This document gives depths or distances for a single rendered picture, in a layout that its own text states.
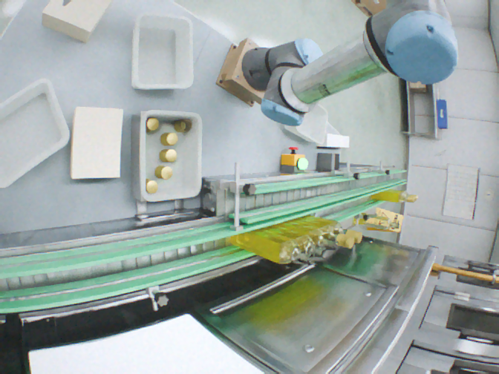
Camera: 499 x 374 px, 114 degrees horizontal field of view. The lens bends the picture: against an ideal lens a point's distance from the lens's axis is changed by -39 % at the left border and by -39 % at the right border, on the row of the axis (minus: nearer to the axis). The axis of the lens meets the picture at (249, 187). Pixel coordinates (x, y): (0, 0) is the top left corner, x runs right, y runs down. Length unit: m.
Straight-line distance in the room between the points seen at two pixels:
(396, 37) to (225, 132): 0.65
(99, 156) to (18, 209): 0.27
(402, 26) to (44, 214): 0.79
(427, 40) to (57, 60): 0.75
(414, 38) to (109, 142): 0.61
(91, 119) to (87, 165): 0.10
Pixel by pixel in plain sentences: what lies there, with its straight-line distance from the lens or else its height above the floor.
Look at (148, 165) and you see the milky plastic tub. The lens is 0.72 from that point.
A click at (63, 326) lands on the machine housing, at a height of 0.87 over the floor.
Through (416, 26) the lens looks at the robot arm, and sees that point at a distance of 0.37.
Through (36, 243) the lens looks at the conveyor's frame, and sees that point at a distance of 0.61.
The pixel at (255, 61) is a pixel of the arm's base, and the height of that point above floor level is 0.89.
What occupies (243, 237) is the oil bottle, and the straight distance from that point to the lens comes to 0.71.
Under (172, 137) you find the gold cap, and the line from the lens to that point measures 0.70.
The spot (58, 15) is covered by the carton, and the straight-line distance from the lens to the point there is 0.70.
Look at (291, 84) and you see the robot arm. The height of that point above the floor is 1.07.
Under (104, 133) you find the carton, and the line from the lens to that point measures 0.63.
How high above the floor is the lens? 1.44
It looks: 46 degrees down
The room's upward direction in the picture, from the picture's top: 100 degrees clockwise
